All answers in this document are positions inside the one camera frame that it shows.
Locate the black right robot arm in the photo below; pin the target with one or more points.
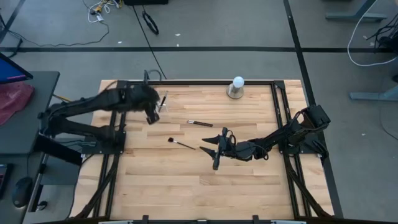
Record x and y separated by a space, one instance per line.
286 133

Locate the silver metal bracket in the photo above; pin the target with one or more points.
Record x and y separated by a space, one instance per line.
115 222
287 222

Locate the black clamp mount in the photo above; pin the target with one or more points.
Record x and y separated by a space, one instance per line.
146 77

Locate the white bulb lamp metal base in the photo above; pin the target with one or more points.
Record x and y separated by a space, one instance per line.
235 90

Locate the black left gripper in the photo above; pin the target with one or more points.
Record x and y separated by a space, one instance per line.
140 98

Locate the clear acrylic container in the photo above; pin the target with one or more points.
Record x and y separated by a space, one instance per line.
163 109

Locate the black desk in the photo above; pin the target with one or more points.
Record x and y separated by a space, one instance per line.
18 140

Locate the black aluminium rig frame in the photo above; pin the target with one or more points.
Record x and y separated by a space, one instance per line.
202 83

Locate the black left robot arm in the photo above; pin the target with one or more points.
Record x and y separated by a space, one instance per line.
93 102

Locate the black box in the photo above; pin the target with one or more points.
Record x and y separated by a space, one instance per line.
146 2

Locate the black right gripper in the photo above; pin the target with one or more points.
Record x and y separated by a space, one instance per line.
236 151

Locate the grey desk foot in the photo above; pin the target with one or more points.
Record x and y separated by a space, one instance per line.
354 16
370 96

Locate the black caster wheel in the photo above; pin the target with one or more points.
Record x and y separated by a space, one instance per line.
42 205

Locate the pink cloth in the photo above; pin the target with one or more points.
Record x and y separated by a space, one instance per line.
12 99

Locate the computer monitor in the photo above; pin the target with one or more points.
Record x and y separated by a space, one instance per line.
9 73

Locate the black computer mouse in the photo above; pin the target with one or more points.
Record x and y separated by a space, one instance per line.
21 191

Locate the black makeup brush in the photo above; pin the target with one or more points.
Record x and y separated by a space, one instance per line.
163 101

